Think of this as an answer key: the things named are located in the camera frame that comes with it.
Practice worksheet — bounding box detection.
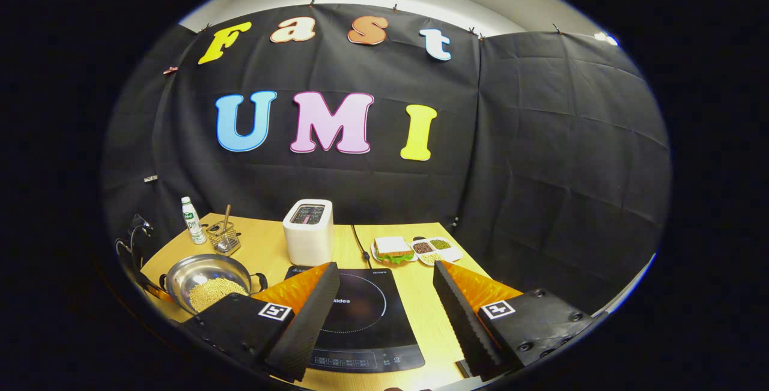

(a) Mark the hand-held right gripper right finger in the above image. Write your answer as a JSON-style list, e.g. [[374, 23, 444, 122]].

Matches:
[[433, 260, 597, 381]]

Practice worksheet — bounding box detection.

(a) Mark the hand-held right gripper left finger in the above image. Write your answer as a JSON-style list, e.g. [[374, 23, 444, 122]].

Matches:
[[180, 262, 341, 383]]

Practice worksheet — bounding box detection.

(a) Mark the steel pot with black handles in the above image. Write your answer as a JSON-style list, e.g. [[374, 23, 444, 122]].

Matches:
[[159, 253, 269, 315]]

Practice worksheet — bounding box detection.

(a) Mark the pile of yellow soybeans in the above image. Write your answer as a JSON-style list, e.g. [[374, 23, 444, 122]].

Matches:
[[189, 277, 248, 312]]

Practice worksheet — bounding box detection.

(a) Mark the black induction cooktop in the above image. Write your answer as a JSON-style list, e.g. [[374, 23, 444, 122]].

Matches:
[[284, 265, 426, 374]]

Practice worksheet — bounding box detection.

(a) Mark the white drink bottle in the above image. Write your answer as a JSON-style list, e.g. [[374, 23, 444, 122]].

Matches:
[[181, 196, 207, 245]]

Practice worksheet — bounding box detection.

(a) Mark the white divided bean tray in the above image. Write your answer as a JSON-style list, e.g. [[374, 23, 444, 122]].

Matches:
[[412, 237, 464, 267]]

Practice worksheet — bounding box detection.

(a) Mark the white toaster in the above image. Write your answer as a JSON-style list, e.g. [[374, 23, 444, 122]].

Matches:
[[282, 199, 335, 267]]

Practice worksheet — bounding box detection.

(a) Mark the white sandwich plate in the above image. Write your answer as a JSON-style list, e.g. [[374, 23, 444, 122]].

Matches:
[[370, 238, 418, 264]]

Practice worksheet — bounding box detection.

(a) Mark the wire utensil basket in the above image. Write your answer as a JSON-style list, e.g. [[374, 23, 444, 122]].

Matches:
[[206, 221, 242, 256]]

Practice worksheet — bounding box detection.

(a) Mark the wooden-handled spoon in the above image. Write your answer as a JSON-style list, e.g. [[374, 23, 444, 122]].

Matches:
[[216, 204, 232, 253]]

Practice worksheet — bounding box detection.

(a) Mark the black power cable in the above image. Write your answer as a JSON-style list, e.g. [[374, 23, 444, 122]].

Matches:
[[351, 225, 371, 267]]

